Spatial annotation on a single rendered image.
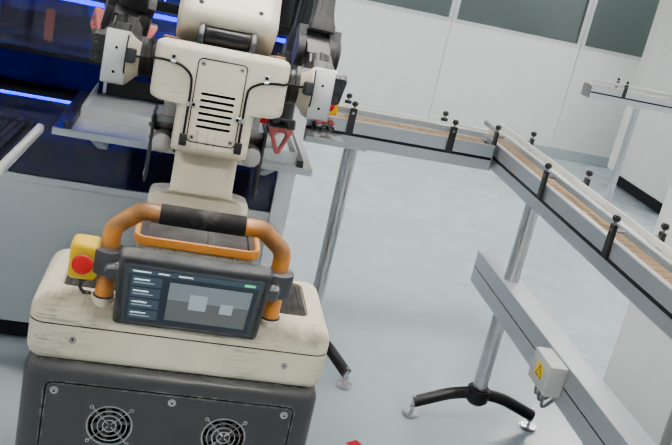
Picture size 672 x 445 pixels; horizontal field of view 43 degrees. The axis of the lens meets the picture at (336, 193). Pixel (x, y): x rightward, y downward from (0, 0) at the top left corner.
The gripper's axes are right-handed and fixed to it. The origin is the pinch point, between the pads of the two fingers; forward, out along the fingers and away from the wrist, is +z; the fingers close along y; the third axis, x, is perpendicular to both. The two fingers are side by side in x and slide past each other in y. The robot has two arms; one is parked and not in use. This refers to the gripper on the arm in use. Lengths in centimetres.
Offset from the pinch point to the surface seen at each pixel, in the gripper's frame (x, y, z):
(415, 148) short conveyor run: -53, 49, -4
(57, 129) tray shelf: 58, -1, 3
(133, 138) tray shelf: 38.6, 0.7, 2.9
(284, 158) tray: -2.5, 0.9, 1.9
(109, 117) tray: 46.5, 12.5, -0.7
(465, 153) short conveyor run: -71, 48, -5
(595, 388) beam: -87, -39, 44
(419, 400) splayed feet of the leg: -67, 35, 80
